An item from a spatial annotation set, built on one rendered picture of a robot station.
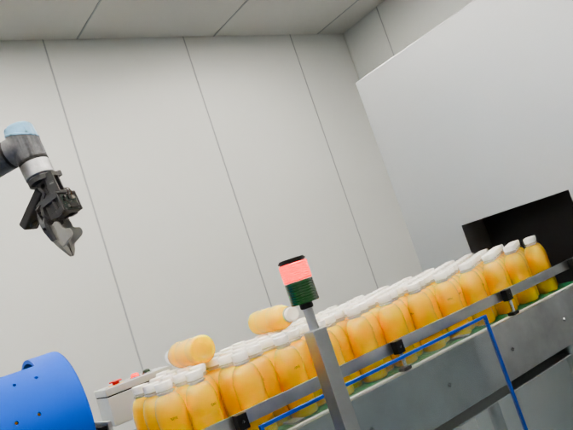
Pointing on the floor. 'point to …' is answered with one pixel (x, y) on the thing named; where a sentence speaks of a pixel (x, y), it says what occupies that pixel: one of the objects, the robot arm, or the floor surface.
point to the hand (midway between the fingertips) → (67, 252)
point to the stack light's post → (331, 380)
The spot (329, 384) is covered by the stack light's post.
